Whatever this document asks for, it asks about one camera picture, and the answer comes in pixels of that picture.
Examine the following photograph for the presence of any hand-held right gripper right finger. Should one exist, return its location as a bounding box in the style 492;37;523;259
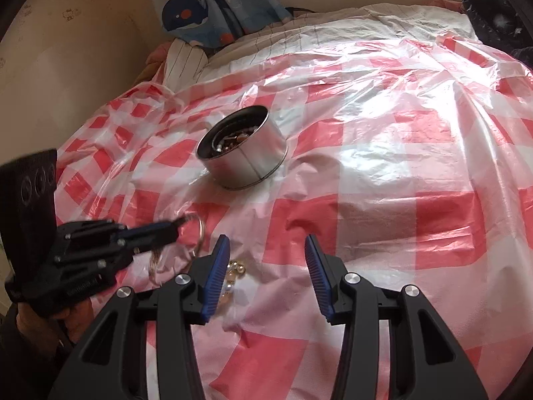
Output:
305;234;490;400

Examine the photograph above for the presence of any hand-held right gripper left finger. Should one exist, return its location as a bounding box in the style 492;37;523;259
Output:
48;234;231;400

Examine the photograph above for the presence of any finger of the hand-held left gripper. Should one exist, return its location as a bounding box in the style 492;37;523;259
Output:
54;233;180;275
58;216;189;243

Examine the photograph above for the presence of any gold bead bracelet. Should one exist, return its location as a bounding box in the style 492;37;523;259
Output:
217;258;247;301

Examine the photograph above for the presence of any thin gold chain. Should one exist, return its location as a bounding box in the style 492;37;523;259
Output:
146;246;167;288

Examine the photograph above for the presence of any round metal tin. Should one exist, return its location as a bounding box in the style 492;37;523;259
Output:
196;106;288;191

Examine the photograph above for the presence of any brown beaded bracelet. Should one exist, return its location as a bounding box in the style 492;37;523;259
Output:
208;123;261;157

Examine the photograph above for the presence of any person's left forearm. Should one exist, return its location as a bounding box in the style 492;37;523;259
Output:
0;304;71;400

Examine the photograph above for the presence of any person's left hand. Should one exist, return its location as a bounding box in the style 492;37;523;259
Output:
17;296;94;342

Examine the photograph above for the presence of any red white checked plastic sheet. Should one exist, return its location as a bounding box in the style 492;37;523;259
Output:
54;37;533;400

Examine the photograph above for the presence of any pink cloth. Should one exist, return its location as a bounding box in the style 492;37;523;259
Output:
144;42;173;80

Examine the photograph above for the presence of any whale print curtain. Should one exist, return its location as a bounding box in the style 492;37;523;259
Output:
139;0;292;46

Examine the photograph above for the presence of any white striped bedsheet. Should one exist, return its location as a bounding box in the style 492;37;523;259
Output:
164;2;479;88

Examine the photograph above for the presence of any black plastic bag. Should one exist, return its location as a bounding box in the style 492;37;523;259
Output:
461;0;533;71

